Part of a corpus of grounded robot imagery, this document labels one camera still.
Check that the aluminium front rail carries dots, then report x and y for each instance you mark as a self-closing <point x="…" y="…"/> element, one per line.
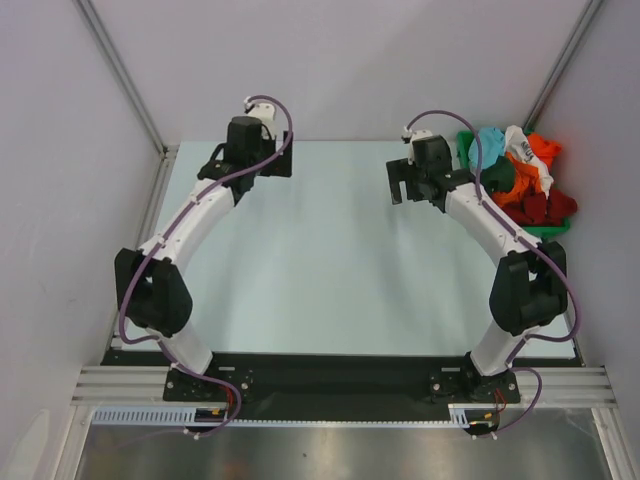
<point x="115" y="385"/>

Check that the red t shirt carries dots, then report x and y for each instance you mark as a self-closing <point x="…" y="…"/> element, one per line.
<point x="537" y="209"/>

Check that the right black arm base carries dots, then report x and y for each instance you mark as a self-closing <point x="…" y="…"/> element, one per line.
<point x="465" y="386"/>

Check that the white printed t shirt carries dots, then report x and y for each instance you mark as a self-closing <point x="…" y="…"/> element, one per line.
<point x="530" y="169"/>

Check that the white cable duct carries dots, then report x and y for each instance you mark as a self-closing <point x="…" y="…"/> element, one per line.
<point x="192" y="418"/>

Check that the aluminium corner post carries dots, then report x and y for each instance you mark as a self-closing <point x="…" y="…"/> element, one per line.
<point x="114" y="62"/>
<point x="577" y="36"/>

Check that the light blue t shirt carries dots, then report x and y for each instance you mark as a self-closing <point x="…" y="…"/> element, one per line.
<point x="491" y="145"/>

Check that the green plastic bin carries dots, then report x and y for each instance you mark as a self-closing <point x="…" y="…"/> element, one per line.
<point x="548" y="232"/>

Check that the orange t shirt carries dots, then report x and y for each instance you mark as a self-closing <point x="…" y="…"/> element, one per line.
<point x="546" y="150"/>

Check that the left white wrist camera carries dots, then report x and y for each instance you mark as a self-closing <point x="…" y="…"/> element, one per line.
<point x="266" y="113"/>

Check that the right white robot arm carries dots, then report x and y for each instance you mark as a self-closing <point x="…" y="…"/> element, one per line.
<point x="527" y="292"/>

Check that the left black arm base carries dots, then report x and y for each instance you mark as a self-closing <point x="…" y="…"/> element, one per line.
<point x="183" y="387"/>

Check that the left aluminium corner post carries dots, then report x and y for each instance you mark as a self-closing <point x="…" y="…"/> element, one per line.
<point x="114" y="62"/>

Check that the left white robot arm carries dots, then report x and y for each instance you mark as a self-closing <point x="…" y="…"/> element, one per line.
<point x="151" y="290"/>

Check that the right aluminium corner post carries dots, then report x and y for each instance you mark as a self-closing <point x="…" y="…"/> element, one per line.
<point x="577" y="36"/>

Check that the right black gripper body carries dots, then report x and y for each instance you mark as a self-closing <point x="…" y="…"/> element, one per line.
<point x="403" y="176"/>

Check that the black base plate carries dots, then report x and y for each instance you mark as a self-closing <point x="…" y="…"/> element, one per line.
<point x="337" y="387"/>

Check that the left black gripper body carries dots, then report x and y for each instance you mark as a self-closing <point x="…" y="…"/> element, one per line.
<point x="268" y="148"/>

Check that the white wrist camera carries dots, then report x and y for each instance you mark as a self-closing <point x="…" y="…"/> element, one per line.
<point x="410" y="136"/>
<point x="266" y="113"/>

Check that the dark green t shirt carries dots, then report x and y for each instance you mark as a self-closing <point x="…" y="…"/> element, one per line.
<point x="499" y="177"/>

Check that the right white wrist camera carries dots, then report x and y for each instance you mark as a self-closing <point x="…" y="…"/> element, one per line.
<point x="410" y="136"/>

